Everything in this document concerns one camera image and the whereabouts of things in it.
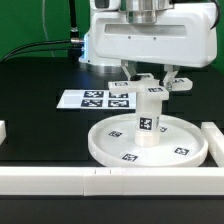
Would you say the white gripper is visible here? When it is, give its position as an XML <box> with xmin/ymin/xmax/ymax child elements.
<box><xmin>88</xmin><ymin>9</ymin><xmax>217</xmax><ymax>91</ymax></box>

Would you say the white cross table base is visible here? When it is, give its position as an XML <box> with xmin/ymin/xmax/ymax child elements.
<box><xmin>108</xmin><ymin>74</ymin><xmax>193</xmax><ymax>100</ymax></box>

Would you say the white round table top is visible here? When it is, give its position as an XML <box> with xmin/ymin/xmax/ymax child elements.
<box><xmin>88</xmin><ymin>113</ymin><xmax>208</xmax><ymax>167</ymax></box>

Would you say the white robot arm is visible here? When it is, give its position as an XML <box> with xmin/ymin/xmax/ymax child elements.
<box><xmin>79</xmin><ymin>0</ymin><xmax>221</xmax><ymax>91</ymax></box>

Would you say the white marker sheet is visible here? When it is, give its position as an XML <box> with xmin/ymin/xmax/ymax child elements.
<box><xmin>57</xmin><ymin>90</ymin><xmax>136</xmax><ymax>109</ymax></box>

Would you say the white right fence bar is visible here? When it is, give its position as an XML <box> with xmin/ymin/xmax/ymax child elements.
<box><xmin>201</xmin><ymin>122</ymin><xmax>224</xmax><ymax>168</ymax></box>

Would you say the white fence bar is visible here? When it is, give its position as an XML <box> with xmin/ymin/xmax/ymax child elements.
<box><xmin>201</xmin><ymin>122</ymin><xmax>224</xmax><ymax>168</ymax></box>
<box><xmin>0</xmin><ymin>120</ymin><xmax>6</xmax><ymax>145</ymax></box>
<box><xmin>0</xmin><ymin>167</ymin><xmax>224</xmax><ymax>196</ymax></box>

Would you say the white front fence bar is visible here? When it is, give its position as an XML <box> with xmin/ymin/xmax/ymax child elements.
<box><xmin>0</xmin><ymin>167</ymin><xmax>224</xmax><ymax>196</ymax></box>

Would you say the white left fence bar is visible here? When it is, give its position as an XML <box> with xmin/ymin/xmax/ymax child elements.
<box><xmin>0</xmin><ymin>120</ymin><xmax>6</xmax><ymax>145</ymax></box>

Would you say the black cable connector post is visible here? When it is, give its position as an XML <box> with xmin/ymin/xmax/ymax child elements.
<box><xmin>68</xmin><ymin>0</ymin><xmax>79</xmax><ymax>45</ymax></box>

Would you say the black cable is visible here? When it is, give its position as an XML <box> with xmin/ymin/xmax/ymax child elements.
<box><xmin>0</xmin><ymin>39</ymin><xmax>83</xmax><ymax>64</ymax></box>

